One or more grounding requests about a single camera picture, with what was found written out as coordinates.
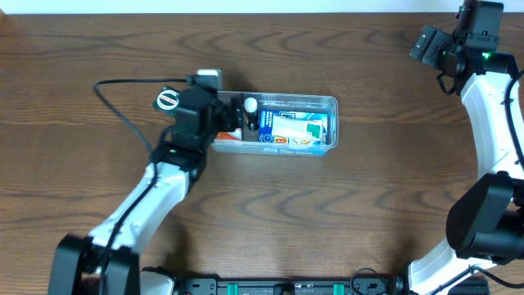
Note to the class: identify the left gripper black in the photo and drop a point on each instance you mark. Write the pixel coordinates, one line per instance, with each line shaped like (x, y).
(226, 115)

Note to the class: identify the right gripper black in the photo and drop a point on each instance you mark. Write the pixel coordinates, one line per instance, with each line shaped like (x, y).
(431, 47)

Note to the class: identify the dark syrup bottle white cap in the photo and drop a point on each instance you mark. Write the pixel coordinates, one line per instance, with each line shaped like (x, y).
(251, 113)

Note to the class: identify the red orange medicine box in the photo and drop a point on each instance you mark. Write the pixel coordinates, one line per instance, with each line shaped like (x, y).
(235, 135)

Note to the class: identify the blue fever patch box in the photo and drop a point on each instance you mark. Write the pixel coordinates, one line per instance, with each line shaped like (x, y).
(266, 123)

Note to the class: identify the white green medicine box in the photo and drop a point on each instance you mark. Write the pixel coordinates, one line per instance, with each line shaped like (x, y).
(301, 129)

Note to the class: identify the dark green round-logo box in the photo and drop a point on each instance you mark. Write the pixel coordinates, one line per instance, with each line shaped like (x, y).
(167, 101)

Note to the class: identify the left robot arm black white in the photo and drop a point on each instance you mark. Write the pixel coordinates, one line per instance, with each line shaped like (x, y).
(112, 249)

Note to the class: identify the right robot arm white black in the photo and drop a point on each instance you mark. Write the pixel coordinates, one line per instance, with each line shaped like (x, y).
(484, 228)

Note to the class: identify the clear plastic container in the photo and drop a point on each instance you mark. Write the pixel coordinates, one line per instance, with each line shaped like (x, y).
(282, 102)

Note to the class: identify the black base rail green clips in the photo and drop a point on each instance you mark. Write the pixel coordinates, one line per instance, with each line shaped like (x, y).
(286, 287)

